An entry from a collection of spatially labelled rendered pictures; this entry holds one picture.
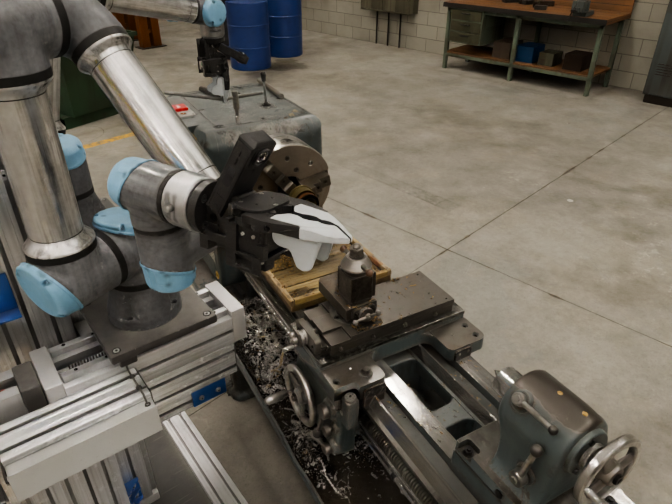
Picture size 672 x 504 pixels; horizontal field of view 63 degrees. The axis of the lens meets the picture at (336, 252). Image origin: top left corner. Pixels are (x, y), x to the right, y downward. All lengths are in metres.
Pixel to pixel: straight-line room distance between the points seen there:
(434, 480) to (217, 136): 1.27
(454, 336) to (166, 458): 1.17
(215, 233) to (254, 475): 1.73
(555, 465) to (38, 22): 1.06
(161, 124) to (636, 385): 2.54
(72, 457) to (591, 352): 2.51
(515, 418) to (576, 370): 1.87
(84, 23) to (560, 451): 1.02
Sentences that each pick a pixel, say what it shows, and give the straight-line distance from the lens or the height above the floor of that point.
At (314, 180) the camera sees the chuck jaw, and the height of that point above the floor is 1.11.
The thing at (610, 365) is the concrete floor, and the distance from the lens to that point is 3.06.
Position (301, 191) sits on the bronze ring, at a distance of 1.78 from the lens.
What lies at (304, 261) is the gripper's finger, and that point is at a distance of 0.63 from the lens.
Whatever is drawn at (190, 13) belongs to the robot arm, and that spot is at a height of 1.65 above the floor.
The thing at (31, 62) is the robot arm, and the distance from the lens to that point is 0.92.
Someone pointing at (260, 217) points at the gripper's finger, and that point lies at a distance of 0.62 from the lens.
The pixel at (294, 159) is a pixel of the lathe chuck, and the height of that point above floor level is 1.18.
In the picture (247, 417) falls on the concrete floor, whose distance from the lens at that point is 2.54.
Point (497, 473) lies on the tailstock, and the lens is 1.21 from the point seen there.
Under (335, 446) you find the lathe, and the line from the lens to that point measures 1.53.
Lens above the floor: 1.88
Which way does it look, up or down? 32 degrees down
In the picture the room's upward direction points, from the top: straight up
